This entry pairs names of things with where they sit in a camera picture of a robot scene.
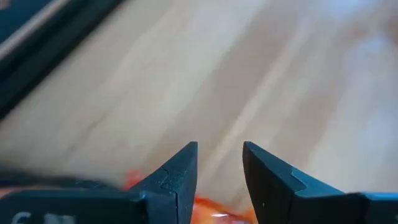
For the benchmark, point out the black table frame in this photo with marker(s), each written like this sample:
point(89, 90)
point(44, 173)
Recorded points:
point(46, 46)

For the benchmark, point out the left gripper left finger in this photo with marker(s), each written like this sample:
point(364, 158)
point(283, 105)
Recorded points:
point(168, 199)

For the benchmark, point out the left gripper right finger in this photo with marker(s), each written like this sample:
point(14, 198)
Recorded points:
point(280, 199)

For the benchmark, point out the orange Saucy Noods packet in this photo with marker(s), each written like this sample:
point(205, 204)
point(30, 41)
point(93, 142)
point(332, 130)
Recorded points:
point(217, 211)

